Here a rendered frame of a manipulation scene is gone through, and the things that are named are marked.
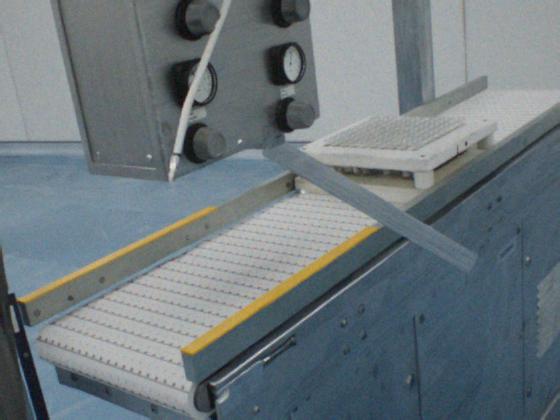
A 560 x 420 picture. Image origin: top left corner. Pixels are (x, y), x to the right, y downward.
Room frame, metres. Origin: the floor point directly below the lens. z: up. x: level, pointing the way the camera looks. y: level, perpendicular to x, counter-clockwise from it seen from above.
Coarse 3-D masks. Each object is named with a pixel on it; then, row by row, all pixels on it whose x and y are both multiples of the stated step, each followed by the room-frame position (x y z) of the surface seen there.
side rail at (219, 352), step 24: (552, 120) 1.32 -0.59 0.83; (504, 144) 1.15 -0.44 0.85; (528, 144) 1.23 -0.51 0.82; (480, 168) 1.08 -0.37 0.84; (432, 192) 0.97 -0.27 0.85; (456, 192) 1.02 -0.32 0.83; (384, 240) 0.87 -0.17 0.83; (336, 264) 0.79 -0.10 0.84; (360, 264) 0.82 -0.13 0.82; (312, 288) 0.75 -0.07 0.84; (264, 312) 0.69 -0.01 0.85; (288, 312) 0.71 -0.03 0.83; (240, 336) 0.66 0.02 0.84; (192, 360) 0.61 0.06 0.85; (216, 360) 0.63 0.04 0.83
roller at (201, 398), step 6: (204, 384) 0.63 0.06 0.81; (198, 390) 0.62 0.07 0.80; (204, 390) 0.63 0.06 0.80; (210, 390) 0.63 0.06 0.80; (198, 396) 0.62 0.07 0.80; (204, 396) 0.63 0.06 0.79; (210, 396) 0.63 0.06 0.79; (198, 402) 0.62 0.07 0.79; (204, 402) 0.62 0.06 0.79; (210, 402) 0.63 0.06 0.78; (198, 408) 0.62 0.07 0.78; (204, 408) 0.62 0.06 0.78; (210, 408) 0.63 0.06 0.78
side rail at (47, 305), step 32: (448, 96) 1.61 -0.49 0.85; (256, 192) 1.11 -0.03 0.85; (288, 192) 1.17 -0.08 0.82; (192, 224) 1.00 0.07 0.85; (224, 224) 1.05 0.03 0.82; (128, 256) 0.91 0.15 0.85; (160, 256) 0.95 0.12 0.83; (64, 288) 0.83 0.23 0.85; (96, 288) 0.86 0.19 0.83; (32, 320) 0.79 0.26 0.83
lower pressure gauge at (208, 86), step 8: (176, 64) 0.59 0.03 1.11; (184, 64) 0.59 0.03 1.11; (192, 64) 0.59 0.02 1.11; (208, 64) 0.60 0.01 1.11; (176, 72) 0.59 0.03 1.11; (184, 72) 0.59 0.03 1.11; (192, 72) 0.59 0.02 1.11; (208, 72) 0.60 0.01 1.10; (176, 80) 0.59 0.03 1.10; (184, 80) 0.58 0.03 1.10; (192, 80) 0.59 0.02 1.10; (208, 80) 0.60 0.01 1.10; (216, 80) 0.61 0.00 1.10; (176, 88) 0.59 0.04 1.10; (184, 88) 0.58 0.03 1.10; (200, 88) 0.59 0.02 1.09; (208, 88) 0.60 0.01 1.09; (216, 88) 0.61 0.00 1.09; (184, 96) 0.59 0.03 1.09; (200, 96) 0.59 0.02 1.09; (208, 96) 0.60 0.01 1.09; (192, 104) 0.59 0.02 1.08; (200, 104) 0.59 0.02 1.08
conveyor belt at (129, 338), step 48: (480, 96) 1.71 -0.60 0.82; (528, 96) 1.63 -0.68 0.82; (240, 240) 0.99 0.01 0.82; (288, 240) 0.96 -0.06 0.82; (336, 240) 0.93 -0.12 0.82; (144, 288) 0.87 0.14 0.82; (192, 288) 0.84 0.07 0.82; (240, 288) 0.82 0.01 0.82; (48, 336) 0.78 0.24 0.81; (96, 336) 0.75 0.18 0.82; (144, 336) 0.73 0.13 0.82; (192, 336) 0.71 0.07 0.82; (144, 384) 0.66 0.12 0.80; (192, 384) 0.62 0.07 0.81
